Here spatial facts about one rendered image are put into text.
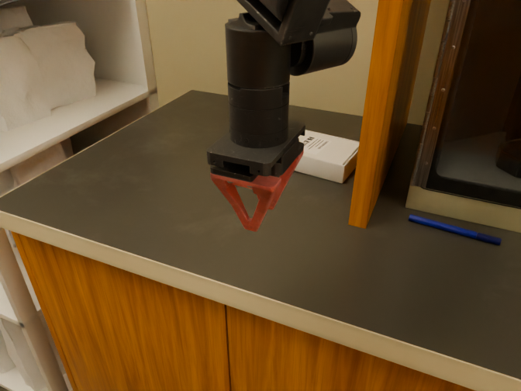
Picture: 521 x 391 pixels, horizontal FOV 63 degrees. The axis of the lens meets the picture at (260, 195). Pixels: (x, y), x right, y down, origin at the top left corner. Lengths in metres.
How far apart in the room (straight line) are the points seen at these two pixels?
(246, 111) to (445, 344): 0.37
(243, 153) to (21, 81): 0.92
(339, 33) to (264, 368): 0.54
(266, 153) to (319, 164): 0.46
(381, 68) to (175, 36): 0.87
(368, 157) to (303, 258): 0.18
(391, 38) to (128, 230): 0.49
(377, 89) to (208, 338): 0.48
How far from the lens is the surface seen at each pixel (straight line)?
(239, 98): 0.39
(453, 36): 0.68
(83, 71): 1.40
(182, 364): 0.88
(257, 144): 0.40
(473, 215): 0.80
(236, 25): 0.39
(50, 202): 0.86
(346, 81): 1.19
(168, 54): 1.41
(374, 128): 0.64
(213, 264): 0.64
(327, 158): 0.85
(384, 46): 0.61
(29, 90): 1.27
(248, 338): 0.72
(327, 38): 0.41
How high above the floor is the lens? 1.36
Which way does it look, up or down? 32 degrees down
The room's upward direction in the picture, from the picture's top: straight up
